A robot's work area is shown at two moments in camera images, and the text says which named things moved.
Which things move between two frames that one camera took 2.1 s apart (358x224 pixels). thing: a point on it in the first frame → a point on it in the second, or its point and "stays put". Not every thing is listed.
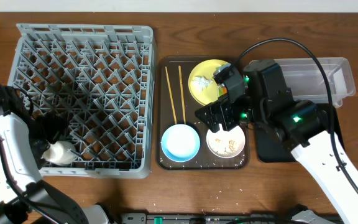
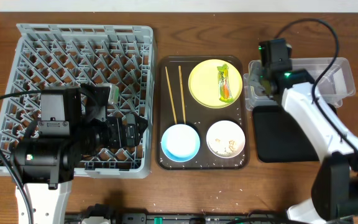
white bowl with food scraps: (225, 144) stays put
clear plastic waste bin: (307, 84) stays put
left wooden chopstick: (171, 96) stays put
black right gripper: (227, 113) → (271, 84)
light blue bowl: (180, 142) stays put
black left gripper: (51, 123) → (128, 137)
